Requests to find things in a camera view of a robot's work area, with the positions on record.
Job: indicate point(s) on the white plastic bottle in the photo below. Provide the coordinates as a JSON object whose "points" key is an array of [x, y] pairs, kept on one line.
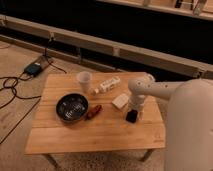
{"points": [[107, 85]]}

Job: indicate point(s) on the dark round bowl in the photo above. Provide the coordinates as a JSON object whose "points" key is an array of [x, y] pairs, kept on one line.
{"points": [[72, 107]]}

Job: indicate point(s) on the brown red small object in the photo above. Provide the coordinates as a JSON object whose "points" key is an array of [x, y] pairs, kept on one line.
{"points": [[93, 111]]}

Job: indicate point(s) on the black eraser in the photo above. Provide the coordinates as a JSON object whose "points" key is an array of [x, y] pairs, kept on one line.
{"points": [[132, 116]]}

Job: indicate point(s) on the dark power adapter box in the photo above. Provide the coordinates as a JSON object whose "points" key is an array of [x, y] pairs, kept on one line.
{"points": [[33, 69]]}

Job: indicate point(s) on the wooden table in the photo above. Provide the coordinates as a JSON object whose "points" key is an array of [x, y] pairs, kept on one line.
{"points": [[107, 131]]}

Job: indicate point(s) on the white rectangular block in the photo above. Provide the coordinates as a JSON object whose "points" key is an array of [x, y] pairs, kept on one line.
{"points": [[120, 101]]}

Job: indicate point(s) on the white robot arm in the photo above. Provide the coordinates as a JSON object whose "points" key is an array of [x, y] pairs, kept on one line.
{"points": [[189, 125]]}

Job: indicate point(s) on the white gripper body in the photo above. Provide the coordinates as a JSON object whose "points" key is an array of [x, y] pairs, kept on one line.
{"points": [[136, 102]]}

